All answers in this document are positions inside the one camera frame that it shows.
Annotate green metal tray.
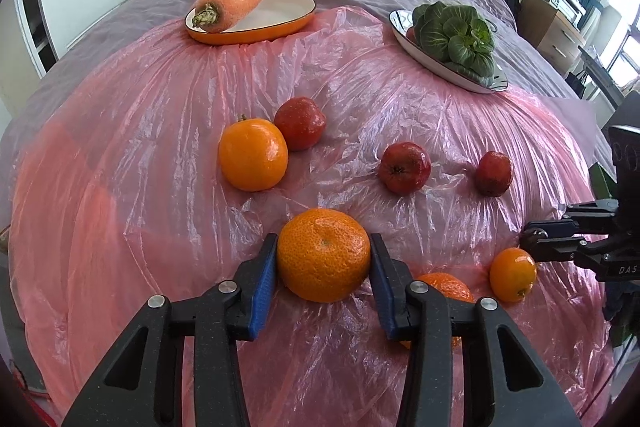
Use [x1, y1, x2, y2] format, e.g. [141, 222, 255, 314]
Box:
[589, 162, 617, 199]

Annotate large wrinkled orange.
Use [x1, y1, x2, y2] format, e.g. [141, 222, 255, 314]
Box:
[277, 208, 371, 303]

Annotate red fruit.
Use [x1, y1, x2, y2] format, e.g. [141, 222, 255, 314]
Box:
[273, 96, 326, 152]
[474, 150, 512, 197]
[378, 142, 432, 196]

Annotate small smooth orange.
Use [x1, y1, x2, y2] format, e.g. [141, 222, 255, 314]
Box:
[489, 247, 537, 303]

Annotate large orange front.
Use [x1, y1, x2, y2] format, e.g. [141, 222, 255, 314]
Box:
[388, 270, 473, 355]

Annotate wooden drawer cabinet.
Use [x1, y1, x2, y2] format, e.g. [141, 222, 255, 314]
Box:
[518, 0, 585, 77]

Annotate pink plastic sheet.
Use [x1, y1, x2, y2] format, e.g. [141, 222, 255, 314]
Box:
[9, 6, 591, 412]

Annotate green leafy vegetable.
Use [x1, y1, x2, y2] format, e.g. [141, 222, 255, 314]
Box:
[412, 1, 496, 83]

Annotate silver oval plate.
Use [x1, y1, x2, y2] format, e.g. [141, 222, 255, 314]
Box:
[388, 1, 509, 94]

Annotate orange oval dish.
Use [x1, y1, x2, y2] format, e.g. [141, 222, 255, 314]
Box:
[184, 0, 317, 46]

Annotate orange carrot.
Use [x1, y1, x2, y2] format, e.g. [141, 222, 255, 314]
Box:
[192, 0, 262, 32]

